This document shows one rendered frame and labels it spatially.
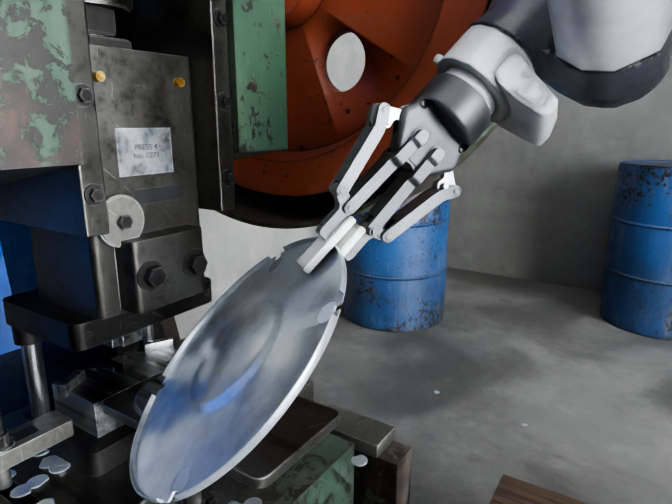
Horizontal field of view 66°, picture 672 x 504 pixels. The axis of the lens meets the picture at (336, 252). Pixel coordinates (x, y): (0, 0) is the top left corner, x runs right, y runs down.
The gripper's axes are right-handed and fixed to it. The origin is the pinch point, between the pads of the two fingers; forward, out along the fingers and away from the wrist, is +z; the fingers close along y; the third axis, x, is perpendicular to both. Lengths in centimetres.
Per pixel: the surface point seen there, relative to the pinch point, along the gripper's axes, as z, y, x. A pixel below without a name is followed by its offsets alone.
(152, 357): 26.8, -0.6, -23.1
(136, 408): 27.8, 0.8, -9.2
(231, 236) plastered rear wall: 18, -38, -196
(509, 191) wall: -127, -176, -254
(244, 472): 21.2, -6.6, 5.1
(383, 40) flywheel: -29.7, 4.2, -28.8
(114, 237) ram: 14.1, 14.9, -9.7
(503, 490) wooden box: 11, -77, -29
